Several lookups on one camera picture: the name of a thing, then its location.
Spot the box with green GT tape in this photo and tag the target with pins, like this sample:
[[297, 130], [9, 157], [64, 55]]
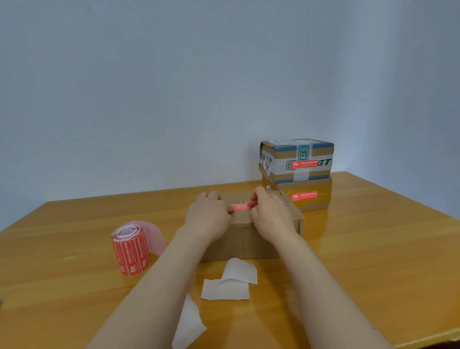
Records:
[[287, 152]]

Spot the wide cardboard box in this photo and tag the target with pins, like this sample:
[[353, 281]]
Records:
[[244, 244]]

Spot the single red label paper sticker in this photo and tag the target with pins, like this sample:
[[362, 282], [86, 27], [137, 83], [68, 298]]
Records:
[[240, 207], [304, 164], [304, 196]]

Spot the person's right hand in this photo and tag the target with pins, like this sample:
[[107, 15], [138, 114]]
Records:
[[273, 217]]

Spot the person's right forearm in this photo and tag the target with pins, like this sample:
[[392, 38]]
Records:
[[334, 302]]

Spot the roll of red stickers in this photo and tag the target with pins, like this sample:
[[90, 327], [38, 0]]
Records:
[[131, 253]]

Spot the person's left forearm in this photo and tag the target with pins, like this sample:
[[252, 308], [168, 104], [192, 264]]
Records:
[[147, 302]]

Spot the person's left hand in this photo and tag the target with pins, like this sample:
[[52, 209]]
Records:
[[208, 219]]

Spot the cardboard box with torn tape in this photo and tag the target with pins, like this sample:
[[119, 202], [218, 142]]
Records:
[[323, 192]]

